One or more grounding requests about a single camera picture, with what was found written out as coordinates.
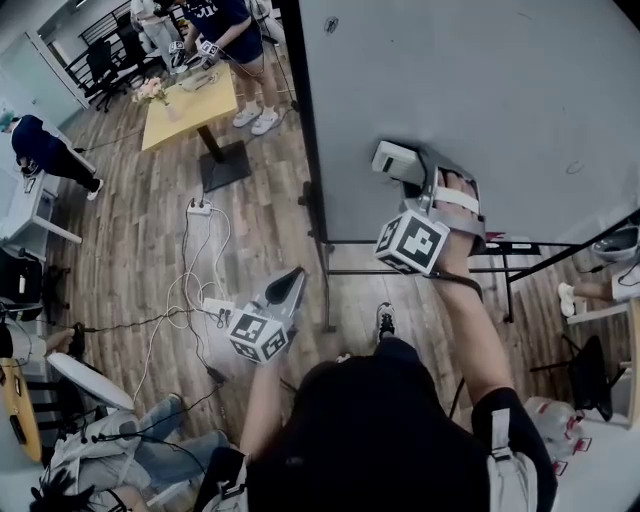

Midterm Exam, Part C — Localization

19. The white tray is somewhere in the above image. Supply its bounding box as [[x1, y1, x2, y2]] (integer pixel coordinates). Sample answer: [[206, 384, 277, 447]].
[[180, 69, 222, 93]]

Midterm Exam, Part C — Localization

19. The black folding chair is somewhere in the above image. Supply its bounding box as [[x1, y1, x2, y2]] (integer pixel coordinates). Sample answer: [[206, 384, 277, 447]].
[[529, 333, 627, 423]]

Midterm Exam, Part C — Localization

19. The yellow pedestal table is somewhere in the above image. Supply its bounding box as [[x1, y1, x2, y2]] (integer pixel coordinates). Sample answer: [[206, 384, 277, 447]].
[[140, 63, 253, 194]]

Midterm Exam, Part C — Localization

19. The person's right hand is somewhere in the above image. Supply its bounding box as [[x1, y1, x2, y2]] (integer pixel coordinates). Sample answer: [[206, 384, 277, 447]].
[[434, 171, 478, 274]]

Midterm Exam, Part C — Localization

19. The vase with pink flowers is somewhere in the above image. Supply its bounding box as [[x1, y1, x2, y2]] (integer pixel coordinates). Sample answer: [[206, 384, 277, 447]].
[[130, 75, 182, 124]]

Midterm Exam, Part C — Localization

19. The person's right forearm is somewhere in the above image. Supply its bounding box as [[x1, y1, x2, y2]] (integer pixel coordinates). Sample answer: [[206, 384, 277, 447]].
[[433, 271, 517, 417]]

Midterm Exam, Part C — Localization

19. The black metal railing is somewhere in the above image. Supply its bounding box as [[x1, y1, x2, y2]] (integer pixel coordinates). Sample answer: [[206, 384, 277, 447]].
[[64, 0, 166, 96]]

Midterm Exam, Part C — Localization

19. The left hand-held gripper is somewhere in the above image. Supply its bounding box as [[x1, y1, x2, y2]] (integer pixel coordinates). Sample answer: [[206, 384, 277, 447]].
[[228, 266, 307, 366]]

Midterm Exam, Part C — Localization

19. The black power cable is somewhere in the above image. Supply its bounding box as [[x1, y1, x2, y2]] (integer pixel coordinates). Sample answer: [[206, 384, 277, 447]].
[[81, 306, 222, 334]]

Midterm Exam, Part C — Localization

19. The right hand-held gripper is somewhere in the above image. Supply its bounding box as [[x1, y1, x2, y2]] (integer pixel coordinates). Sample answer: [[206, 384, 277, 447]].
[[373, 149, 488, 276]]

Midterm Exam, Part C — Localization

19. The black wrist strap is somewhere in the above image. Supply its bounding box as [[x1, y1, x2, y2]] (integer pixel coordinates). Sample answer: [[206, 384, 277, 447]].
[[428, 270, 485, 303]]

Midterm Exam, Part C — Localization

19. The grey work table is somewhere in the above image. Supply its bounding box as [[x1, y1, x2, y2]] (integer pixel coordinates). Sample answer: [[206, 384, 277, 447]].
[[279, 0, 640, 246]]

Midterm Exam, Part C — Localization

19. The clear plastic water jug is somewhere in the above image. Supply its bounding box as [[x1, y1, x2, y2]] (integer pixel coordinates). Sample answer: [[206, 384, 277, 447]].
[[521, 395, 594, 477]]

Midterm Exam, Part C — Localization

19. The light wooden desk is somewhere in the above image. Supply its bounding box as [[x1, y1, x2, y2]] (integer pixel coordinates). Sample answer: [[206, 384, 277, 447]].
[[566, 296, 640, 432]]

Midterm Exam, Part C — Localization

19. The person's right shoe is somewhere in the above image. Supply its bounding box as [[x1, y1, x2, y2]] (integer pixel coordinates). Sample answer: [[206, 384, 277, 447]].
[[375, 301, 398, 347]]

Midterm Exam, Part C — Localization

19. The person's black shirt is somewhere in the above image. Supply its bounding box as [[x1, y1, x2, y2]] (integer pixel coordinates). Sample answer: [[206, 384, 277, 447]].
[[246, 339, 559, 512]]

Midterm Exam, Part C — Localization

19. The person's left forearm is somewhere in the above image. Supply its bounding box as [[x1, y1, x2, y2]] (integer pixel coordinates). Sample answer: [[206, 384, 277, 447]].
[[239, 359, 287, 457]]

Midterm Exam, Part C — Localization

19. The black office chair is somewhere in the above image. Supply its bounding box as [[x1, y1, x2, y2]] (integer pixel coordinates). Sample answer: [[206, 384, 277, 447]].
[[84, 36, 132, 114]]

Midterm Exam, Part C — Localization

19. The white chair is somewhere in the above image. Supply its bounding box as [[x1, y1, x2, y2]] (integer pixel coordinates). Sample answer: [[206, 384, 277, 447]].
[[46, 351, 137, 413]]

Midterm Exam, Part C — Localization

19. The white power cable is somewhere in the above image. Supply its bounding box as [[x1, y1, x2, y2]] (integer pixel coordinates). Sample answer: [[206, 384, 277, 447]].
[[131, 206, 234, 402]]

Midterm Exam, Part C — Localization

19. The white desk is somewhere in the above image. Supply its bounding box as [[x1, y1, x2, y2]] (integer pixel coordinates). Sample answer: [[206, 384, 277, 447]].
[[0, 163, 84, 262]]

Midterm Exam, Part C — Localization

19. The person's right leg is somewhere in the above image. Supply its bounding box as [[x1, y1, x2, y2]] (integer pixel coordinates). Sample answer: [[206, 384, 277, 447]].
[[374, 336, 422, 362]]

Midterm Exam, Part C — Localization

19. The black equipment case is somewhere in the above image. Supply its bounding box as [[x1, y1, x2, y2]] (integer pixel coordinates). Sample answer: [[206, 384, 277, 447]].
[[0, 246, 44, 322]]

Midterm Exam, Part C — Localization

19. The grey harness strap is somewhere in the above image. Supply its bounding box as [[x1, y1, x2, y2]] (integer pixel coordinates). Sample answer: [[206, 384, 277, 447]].
[[191, 446, 250, 512], [486, 406, 539, 512]]

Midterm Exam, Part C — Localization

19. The grey round appliance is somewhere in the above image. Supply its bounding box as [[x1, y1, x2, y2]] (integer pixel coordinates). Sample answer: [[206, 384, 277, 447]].
[[589, 224, 640, 264]]

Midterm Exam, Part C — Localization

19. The small white plastic box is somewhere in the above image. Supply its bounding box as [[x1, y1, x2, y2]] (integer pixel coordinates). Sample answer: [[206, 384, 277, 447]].
[[370, 140, 422, 183]]

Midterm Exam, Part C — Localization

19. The round wooden table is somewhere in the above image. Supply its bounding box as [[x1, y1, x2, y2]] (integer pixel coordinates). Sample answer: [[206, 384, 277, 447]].
[[0, 356, 44, 464]]

